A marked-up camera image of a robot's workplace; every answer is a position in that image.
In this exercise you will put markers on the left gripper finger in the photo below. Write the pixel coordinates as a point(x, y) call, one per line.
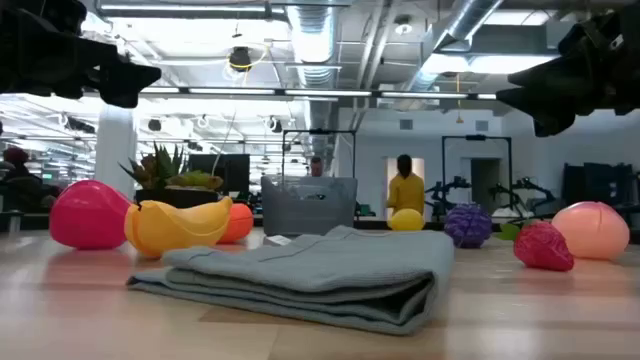
point(122, 99)
point(130, 77)

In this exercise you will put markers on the red toy apple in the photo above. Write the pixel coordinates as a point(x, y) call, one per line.
point(87, 215)

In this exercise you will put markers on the yellow toy lemon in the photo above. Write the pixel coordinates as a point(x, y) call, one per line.
point(406, 221)

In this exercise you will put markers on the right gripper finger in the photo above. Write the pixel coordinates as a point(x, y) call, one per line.
point(545, 105)
point(555, 76)

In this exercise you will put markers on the black ceiling fixture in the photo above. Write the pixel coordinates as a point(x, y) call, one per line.
point(240, 59)

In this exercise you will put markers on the grey translucent plastic bin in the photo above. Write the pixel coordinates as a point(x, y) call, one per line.
point(300, 210)

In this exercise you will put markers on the black cabinet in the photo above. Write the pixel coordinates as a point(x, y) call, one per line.
point(600, 182)

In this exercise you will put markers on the wall vent grille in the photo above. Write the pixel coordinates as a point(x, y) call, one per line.
point(481, 125)
point(406, 124)

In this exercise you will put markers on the grey folded cloth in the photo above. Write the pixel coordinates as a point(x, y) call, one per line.
point(310, 270)

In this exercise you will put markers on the ceiling light strip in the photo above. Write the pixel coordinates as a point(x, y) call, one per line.
point(325, 93)

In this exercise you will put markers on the purple toy grapes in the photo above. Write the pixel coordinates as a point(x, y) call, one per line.
point(467, 226)

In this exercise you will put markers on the red toy strawberry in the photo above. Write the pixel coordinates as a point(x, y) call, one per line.
point(542, 248)

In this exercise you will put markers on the yellow toy banana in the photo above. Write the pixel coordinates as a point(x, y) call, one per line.
point(170, 232)

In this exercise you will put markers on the silver round ceiling duct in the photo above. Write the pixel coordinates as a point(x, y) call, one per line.
point(465, 20)
point(312, 35)

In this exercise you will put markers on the person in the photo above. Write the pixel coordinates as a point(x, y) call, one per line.
point(20, 185)
point(316, 167)
point(406, 192)

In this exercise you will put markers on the black monitor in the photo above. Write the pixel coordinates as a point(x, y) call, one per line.
point(235, 172)

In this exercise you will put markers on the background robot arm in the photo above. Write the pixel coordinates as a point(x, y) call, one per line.
point(447, 187)
point(525, 186)

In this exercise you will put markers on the white building column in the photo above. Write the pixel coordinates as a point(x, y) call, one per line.
point(115, 155)

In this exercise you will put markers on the artificial succulents in black planter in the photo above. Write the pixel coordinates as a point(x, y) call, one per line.
point(175, 197)

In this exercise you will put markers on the pink toy peach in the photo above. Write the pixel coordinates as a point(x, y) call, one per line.
point(595, 230)

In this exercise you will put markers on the orange toy orange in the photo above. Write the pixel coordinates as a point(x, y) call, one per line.
point(243, 222)

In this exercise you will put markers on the black gantry frame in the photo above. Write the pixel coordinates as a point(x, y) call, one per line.
point(475, 137)

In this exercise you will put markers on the round white ceiling fixture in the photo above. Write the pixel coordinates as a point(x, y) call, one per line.
point(403, 27)

